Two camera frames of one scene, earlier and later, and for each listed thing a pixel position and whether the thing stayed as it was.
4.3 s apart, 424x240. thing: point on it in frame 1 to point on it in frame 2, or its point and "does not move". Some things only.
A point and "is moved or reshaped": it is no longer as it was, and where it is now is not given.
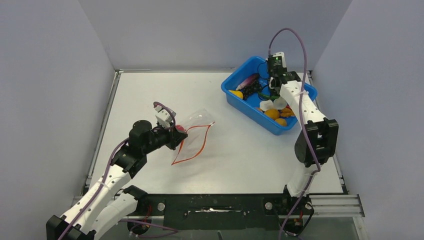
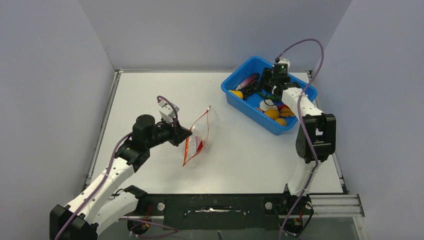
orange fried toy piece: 287,112 does not move
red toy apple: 180,127 is moved or reshaped
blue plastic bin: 248,90 does not move
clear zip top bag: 196,123 is moved or reshaped
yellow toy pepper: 237,93 does not move
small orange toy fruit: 281,121 does not move
